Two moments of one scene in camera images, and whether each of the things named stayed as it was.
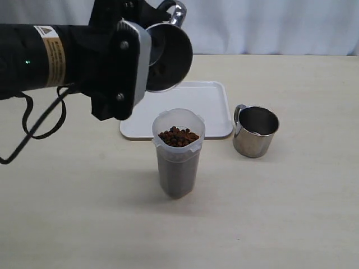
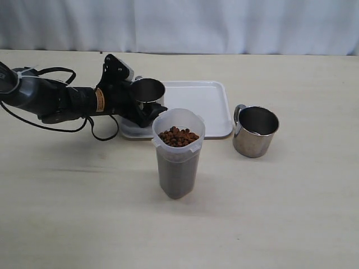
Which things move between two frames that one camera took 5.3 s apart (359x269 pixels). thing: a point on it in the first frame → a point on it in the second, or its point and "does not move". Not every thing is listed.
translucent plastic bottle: [178, 134] does not move
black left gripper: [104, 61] → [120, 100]
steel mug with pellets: [255, 128] does not move
